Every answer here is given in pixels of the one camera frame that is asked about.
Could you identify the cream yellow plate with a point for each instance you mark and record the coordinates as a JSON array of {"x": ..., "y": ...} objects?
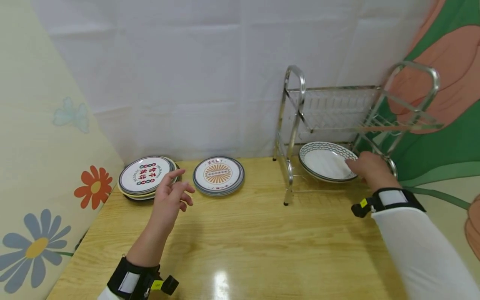
[{"x": 137, "y": 195}]

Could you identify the person's right hand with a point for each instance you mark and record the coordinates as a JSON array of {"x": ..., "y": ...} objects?
[{"x": 373, "y": 168}]

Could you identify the person's left fingers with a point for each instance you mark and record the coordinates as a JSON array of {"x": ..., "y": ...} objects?
[{"x": 184, "y": 190}]

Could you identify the person's left forearm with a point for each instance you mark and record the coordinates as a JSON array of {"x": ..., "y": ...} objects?
[{"x": 148, "y": 246}]

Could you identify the white plate with orange sunburst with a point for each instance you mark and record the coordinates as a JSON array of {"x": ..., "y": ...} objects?
[{"x": 218, "y": 174}]

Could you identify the chrome metal dish rack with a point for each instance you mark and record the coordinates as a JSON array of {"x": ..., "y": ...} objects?
[{"x": 300, "y": 104}]

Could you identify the person's right fingers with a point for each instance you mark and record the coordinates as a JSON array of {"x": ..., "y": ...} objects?
[{"x": 353, "y": 166}]

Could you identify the white plate with red print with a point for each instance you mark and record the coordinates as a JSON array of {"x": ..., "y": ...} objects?
[{"x": 144, "y": 175}]

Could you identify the person's left hand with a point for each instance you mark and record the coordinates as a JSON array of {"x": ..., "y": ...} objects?
[{"x": 165, "y": 204}]

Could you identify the black wrist band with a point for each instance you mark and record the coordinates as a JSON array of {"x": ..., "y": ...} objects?
[
  {"x": 129, "y": 280},
  {"x": 392, "y": 198}
]

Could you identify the white plate with wavy rim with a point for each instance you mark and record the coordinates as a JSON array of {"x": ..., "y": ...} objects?
[{"x": 324, "y": 162}]

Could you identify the person's right forearm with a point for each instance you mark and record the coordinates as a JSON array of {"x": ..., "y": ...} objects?
[{"x": 423, "y": 254}]

